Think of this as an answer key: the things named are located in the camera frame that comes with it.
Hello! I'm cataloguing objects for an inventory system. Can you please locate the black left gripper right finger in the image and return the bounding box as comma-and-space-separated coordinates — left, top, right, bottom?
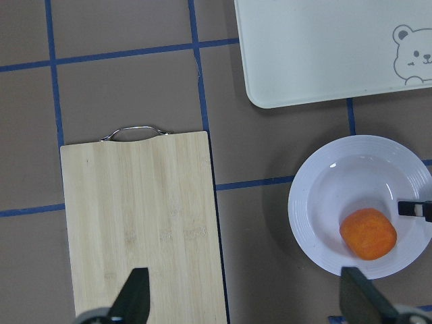
339, 266, 432, 324

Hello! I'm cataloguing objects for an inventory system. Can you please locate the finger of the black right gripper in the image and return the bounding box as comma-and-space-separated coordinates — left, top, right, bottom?
398, 200, 432, 222

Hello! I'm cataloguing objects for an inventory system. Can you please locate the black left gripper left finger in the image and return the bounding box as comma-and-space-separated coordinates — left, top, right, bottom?
74, 267, 151, 324

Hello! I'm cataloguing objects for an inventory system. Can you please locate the orange fruit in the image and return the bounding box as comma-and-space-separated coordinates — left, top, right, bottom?
340, 208, 398, 261

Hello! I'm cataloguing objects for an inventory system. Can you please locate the white round plate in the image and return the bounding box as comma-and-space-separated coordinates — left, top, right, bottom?
288, 135, 431, 279

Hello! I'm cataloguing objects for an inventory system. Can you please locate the cream bear tray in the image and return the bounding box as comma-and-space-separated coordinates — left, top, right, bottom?
235, 1, 431, 109

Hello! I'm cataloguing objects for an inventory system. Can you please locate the wooden cutting board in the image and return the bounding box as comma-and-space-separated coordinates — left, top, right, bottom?
61, 131, 227, 323

